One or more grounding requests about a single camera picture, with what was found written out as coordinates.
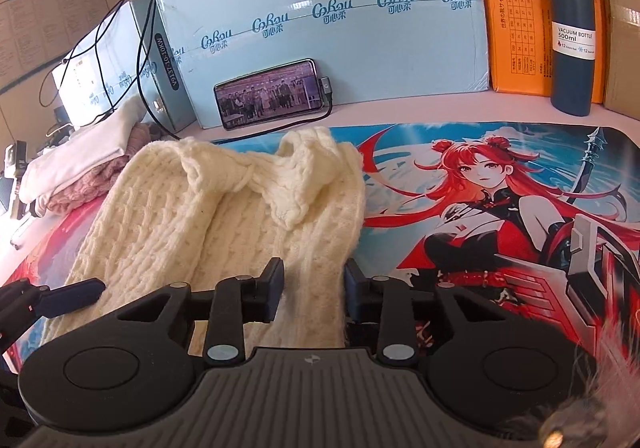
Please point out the white folded cloth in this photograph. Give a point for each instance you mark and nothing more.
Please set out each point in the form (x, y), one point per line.
(85, 148)

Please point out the large light blue carton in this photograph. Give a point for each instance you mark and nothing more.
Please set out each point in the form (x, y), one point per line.
(325, 43)

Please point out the orange box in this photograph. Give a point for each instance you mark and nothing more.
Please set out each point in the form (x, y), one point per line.
(515, 3)

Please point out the dark blue vacuum bottle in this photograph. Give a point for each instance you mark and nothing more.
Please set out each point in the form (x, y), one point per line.
(572, 78)

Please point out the small white device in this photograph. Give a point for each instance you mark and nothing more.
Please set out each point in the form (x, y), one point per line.
(15, 168)

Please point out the cream knit sweater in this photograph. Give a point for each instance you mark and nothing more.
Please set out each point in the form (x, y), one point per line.
(150, 228)

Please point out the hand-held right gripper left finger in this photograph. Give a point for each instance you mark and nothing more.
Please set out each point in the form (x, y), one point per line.
(272, 293)

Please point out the small light blue box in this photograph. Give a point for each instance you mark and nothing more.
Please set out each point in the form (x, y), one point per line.
(110, 63)

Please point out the printed desk mat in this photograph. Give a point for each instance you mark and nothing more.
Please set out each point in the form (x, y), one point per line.
(500, 228)

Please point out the wall notice poster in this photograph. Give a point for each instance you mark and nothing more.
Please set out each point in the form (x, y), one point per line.
(45, 23)

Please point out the pink knit garment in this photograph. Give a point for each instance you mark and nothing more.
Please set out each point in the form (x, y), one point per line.
(90, 184)

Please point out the black smartphone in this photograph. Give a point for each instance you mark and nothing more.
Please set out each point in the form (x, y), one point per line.
(265, 95)

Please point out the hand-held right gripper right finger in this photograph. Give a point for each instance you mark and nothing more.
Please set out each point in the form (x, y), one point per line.
(352, 293)

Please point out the fluffy fur cuff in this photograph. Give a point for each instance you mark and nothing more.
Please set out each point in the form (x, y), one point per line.
(600, 378)

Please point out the brown cardboard box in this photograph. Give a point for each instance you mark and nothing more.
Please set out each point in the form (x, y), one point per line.
(625, 53)

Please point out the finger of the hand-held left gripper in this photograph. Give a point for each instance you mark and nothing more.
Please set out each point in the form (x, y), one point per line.
(70, 297)

